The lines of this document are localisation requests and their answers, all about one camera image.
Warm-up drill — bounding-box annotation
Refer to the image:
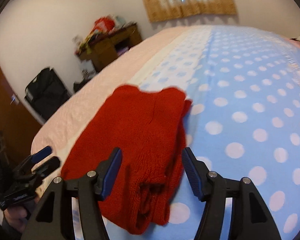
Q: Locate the brown wooden desk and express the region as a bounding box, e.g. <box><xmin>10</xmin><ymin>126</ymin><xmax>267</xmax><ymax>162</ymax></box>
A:
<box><xmin>75</xmin><ymin>22</ymin><xmax>142</xmax><ymax>72</ymax></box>

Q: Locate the black bag on floor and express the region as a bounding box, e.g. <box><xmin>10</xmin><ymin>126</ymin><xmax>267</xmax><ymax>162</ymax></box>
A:
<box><xmin>24</xmin><ymin>67</ymin><xmax>71</xmax><ymax>121</ymax></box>

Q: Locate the left hand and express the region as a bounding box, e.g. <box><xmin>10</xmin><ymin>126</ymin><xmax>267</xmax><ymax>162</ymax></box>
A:
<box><xmin>3</xmin><ymin>205</ymin><xmax>28</xmax><ymax>233</ymax></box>

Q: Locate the red knitted sweater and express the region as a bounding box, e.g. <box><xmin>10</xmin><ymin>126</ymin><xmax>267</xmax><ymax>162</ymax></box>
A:
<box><xmin>61</xmin><ymin>85</ymin><xmax>191</xmax><ymax>235</ymax></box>

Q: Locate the red bag on desk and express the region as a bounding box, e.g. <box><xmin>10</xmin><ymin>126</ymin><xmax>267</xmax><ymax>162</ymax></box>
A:
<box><xmin>91</xmin><ymin>16</ymin><xmax>116</xmax><ymax>33</ymax></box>

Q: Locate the brown wooden door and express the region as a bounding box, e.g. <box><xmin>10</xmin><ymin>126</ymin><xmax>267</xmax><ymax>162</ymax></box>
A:
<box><xmin>0</xmin><ymin>68</ymin><xmax>42</xmax><ymax>168</ymax></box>

